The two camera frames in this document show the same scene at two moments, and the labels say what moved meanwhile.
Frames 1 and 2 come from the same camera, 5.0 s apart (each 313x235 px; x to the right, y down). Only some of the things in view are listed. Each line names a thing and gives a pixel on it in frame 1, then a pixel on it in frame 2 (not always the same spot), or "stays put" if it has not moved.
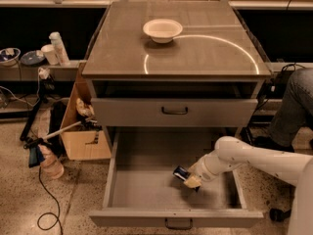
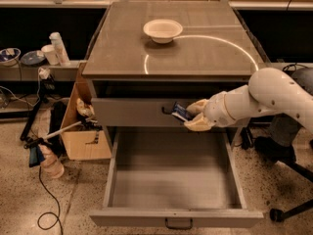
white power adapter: (43, 72) stays put
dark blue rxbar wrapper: (181, 172) -> (181, 112)
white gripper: (203, 169) -> (216, 110)
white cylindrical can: (60, 49) stays put
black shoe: (268, 143) stays put
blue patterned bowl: (9, 56) stays put
